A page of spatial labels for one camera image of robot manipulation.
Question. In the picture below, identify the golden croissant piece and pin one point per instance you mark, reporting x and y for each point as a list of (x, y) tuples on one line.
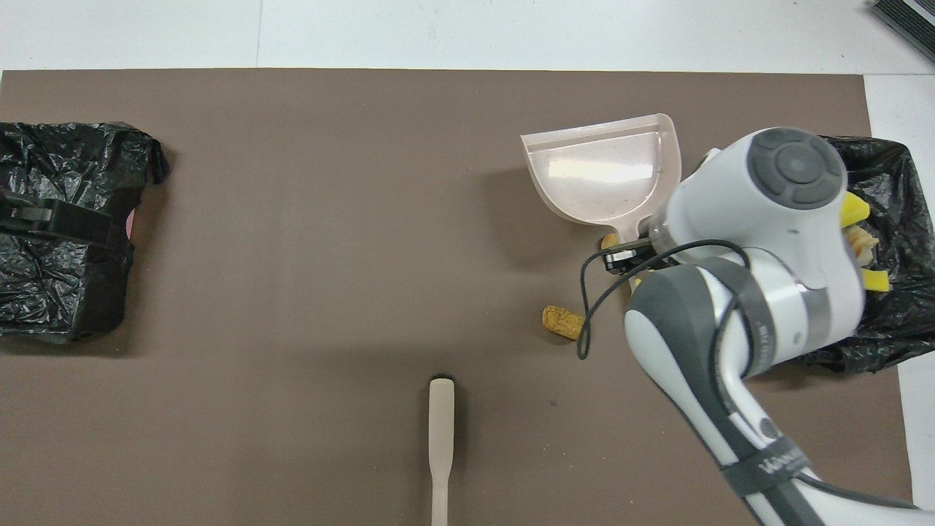
[(608, 240)]

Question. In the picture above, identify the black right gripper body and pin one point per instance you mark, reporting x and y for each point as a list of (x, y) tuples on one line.
[(632, 259)]

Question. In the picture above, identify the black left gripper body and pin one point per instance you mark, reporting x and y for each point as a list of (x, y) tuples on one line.
[(25, 215)]

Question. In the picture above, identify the small notched yellow sponge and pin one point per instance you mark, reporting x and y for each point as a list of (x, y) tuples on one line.
[(875, 280)]

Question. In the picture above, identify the large notched yellow sponge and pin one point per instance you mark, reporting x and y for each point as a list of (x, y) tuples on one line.
[(855, 210)]

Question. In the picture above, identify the brown table mat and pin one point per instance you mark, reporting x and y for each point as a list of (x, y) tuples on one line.
[(292, 219)]

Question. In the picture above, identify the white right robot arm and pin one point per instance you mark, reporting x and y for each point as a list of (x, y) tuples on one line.
[(752, 219)]

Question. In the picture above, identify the black bag-lined trash bin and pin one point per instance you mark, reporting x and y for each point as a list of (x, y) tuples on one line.
[(73, 292), (906, 321)]

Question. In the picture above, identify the beige plastic dustpan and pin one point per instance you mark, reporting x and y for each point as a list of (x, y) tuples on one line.
[(599, 175)]

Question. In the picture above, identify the brown bread roll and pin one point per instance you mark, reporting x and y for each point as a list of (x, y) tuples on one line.
[(562, 321)]

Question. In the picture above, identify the beige hand brush black bristles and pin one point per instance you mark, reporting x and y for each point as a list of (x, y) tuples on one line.
[(442, 438)]

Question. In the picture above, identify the dark grey ribbed box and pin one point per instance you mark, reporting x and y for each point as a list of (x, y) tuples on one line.
[(909, 18)]

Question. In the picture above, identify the beige bread chunk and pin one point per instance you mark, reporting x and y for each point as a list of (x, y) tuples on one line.
[(862, 245)]

